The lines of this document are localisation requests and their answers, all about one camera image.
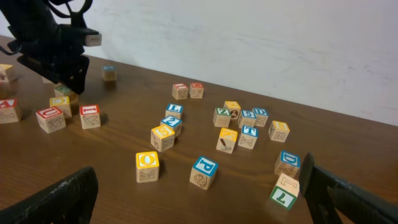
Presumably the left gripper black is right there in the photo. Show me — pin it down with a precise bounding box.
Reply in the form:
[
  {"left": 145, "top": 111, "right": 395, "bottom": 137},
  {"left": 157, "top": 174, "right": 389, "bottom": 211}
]
[{"left": 7, "top": 24, "right": 100, "bottom": 94}]

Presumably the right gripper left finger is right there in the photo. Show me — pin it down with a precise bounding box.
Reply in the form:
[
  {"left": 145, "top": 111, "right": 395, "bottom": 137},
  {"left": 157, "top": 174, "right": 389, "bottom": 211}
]
[{"left": 1, "top": 166, "right": 98, "bottom": 223}]

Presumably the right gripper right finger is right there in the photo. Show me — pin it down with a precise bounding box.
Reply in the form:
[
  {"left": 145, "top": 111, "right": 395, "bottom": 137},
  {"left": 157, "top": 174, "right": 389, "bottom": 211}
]
[{"left": 299, "top": 153, "right": 397, "bottom": 224}]

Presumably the green B block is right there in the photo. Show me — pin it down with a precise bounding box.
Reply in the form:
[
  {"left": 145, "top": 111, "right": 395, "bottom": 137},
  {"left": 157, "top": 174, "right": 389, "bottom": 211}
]
[{"left": 54, "top": 85, "right": 78, "bottom": 102}]

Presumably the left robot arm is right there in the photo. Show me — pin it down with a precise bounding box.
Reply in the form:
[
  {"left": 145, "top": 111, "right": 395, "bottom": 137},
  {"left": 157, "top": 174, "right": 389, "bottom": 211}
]
[{"left": 1, "top": 0, "right": 102, "bottom": 94}]

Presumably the green 7 block tipped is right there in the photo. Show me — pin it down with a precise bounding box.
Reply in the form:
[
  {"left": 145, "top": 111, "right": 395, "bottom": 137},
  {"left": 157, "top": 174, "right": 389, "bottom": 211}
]
[{"left": 269, "top": 173, "right": 300, "bottom": 210}]

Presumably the yellow block far left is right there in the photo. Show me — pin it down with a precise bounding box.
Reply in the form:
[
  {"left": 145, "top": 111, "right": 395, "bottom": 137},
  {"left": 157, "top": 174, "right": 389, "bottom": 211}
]
[{"left": 0, "top": 64, "right": 16, "bottom": 83}]

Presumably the yellow block centre left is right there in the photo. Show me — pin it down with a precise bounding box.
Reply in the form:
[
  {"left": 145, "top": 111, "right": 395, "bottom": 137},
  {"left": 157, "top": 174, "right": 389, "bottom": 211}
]
[{"left": 49, "top": 96, "right": 72, "bottom": 118}]

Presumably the blue D block right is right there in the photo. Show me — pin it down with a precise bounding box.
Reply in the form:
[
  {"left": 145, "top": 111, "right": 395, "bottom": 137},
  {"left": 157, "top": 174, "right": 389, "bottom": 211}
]
[{"left": 274, "top": 151, "right": 301, "bottom": 178}]

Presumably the blue d block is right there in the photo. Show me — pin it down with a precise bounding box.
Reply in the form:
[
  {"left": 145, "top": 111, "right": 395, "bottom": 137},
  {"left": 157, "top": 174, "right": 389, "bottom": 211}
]
[
  {"left": 252, "top": 107, "right": 269, "bottom": 127},
  {"left": 274, "top": 151, "right": 301, "bottom": 178}
]

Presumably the blue X block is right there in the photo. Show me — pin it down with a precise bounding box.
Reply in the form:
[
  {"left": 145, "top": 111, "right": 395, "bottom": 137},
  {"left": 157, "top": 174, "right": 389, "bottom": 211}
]
[{"left": 101, "top": 65, "right": 117, "bottom": 81}]

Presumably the red U block centre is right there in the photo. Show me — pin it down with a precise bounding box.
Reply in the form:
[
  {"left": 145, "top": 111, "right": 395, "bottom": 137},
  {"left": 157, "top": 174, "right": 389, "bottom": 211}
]
[{"left": 36, "top": 106, "right": 66, "bottom": 133}]

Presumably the red I block left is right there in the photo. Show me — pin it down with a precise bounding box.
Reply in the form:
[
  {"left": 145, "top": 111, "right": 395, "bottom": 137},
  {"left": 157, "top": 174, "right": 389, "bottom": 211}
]
[{"left": 80, "top": 105, "right": 101, "bottom": 129}]

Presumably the red i block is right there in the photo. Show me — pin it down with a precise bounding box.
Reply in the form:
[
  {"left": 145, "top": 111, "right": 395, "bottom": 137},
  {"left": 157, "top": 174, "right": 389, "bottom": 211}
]
[
  {"left": 80, "top": 105, "right": 101, "bottom": 129},
  {"left": 172, "top": 83, "right": 189, "bottom": 100}
]

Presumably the red A block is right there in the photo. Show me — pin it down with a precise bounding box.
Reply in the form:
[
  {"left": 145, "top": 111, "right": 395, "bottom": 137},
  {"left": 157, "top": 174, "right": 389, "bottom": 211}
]
[{"left": 0, "top": 98, "right": 22, "bottom": 124}]

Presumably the yellow O block right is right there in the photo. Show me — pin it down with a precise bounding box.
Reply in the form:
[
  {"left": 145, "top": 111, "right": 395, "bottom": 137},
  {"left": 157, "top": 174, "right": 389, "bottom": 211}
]
[{"left": 136, "top": 151, "right": 160, "bottom": 183}]

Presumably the yellow 8 block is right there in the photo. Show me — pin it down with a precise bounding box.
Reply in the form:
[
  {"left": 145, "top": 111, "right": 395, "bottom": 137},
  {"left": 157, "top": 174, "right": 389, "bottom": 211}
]
[{"left": 268, "top": 121, "right": 290, "bottom": 142}]

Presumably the blue T block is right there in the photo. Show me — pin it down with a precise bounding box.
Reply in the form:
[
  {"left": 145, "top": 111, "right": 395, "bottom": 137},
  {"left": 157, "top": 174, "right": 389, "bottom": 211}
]
[{"left": 238, "top": 125, "right": 259, "bottom": 149}]

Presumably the blue D block top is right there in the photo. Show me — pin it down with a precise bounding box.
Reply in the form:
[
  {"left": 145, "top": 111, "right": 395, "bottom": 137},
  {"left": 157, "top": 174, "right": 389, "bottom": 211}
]
[{"left": 252, "top": 107, "right": 269, "bottom": 127}]

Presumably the yellow S block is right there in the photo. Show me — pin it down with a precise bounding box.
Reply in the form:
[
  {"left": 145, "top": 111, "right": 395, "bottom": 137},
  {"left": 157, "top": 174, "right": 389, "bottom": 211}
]
[{"left": 150, "top": 124, "right": 175, "bottom": 152}]

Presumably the blue 5 block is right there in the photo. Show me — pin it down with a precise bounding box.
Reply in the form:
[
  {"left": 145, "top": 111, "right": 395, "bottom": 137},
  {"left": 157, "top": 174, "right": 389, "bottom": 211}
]
[{"left": 238, "top": 110, "right": 257, "bottom": 129}]

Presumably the yellow block under T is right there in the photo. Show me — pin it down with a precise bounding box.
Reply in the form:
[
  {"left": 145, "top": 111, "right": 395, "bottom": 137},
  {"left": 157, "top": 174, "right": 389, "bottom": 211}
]
[{"left": 216, "top": 128, "right": 238, "bottom": 154}]

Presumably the red I block top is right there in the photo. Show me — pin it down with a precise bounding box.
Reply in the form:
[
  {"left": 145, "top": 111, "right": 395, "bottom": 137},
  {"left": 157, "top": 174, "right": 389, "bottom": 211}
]
[{"left": 172, "top": 83, "right": 189, "bottom": 100}]

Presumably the blue 2 block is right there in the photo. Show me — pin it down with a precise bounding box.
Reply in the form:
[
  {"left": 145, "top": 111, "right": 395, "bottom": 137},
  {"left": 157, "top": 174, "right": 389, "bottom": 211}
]
[{"left": 160, "top": 115, "right": 182, "bottom": 137}]

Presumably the blue P block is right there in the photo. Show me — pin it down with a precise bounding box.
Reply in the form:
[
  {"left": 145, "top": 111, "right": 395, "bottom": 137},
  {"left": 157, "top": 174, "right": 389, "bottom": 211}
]
[{"left": 190, "top": 156, "right": 218, "bottom": 190}]

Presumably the yellow block top right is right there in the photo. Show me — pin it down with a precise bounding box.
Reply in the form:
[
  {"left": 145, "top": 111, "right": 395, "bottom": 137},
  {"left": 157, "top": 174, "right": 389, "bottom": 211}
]
[{"left": 223, "top": 101, "right": 241, "bottom": 119}]

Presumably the blue L block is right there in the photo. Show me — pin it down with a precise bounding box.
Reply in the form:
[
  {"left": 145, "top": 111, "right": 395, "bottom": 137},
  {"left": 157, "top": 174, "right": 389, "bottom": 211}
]
[{"left": 165, "top": 103, "right": 183, "bottom": 119}]

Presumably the green Z block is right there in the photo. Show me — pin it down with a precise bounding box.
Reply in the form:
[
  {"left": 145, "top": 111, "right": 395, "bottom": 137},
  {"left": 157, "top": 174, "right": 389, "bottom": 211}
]
[{"left": 213, "top": 108, "right": 231, "bottom": 128}]

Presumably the red W block top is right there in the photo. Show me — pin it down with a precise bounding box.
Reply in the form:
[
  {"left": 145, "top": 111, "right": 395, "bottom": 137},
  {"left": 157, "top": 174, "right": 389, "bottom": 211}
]
[{"left": 189, "top": 83, "right": 204, "bottom": 98}]

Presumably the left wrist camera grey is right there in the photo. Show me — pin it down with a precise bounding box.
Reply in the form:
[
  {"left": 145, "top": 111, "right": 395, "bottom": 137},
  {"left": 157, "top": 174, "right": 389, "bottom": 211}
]
[{"left": 85, "top": 34, "right": 102, "bottom": 47}]

